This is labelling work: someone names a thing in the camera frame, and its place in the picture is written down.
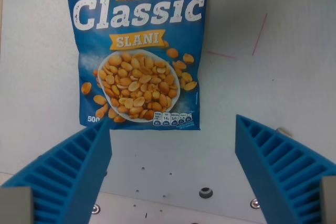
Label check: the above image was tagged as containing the blue Kikiriki Classic peanut bag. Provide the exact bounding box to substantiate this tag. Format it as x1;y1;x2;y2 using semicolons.
62;0;212;131

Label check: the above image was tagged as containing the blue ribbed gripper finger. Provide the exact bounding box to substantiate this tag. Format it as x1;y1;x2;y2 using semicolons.
234;114;336;224
0;119;113;224

